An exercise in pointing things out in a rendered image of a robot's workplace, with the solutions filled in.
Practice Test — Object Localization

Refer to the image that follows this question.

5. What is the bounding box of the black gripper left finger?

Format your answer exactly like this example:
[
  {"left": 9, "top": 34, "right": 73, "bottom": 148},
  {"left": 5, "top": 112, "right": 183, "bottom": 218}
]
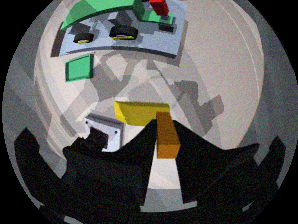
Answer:
[{"left": 63, "top": 119, "right": 158, "bottom": 206}]

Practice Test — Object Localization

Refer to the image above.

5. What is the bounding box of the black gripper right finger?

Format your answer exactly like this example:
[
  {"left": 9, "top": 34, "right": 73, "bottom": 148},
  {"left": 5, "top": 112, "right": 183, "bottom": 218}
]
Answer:
[{"left": 173, "top": 120, "right": 261, "bottom": 204}]

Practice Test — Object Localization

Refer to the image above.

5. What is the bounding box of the green tray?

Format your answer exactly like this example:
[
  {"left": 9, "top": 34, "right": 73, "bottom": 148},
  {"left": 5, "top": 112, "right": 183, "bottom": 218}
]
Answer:
[
  {"left": 65, "top": 53, "right": 94, "bottom": 83},
  {"left": 68, "top": 56, "right": 89, "bottom": 80}
]

